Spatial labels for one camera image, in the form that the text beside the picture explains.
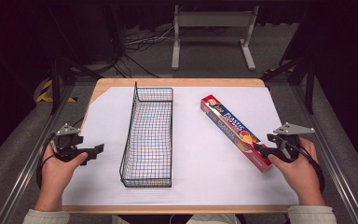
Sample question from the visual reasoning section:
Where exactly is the yellow black hazard tape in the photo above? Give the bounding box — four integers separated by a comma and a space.
35, 79, 78, 104

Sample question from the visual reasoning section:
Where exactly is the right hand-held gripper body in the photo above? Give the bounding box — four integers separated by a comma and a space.
266, 121, 317, 163

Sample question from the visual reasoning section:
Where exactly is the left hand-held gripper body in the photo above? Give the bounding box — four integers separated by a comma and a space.
49, 123, 85, 163

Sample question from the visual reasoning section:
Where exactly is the white metal stand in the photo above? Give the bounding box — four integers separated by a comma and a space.
171, 5, 260, 71

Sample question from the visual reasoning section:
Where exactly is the person's left hand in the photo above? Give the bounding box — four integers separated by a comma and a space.
36, 144, 90, 209

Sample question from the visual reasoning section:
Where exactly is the bundle of floor cables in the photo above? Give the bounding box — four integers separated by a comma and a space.
83, 24, 181, 78

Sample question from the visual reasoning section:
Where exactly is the black wire basket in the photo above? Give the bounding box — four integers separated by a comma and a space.
118, 81, 174, 189

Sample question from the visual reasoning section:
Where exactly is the black metal stand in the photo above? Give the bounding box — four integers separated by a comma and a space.
261, 8, 320, 116
41, 6, 103, 116

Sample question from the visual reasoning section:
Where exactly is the red plastic wrap box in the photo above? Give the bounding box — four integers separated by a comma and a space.
200, 94, 273, 174

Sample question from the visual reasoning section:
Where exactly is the white paper sheet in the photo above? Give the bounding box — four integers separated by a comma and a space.
62, 86, 300, 207

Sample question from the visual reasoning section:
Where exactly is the aluminium frame rail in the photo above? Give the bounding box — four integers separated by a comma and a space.
290, 83, 358, 224
0, 83, 76, 224

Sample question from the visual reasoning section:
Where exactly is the person's right hand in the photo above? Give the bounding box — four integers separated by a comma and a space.
267, 136, 326, 207

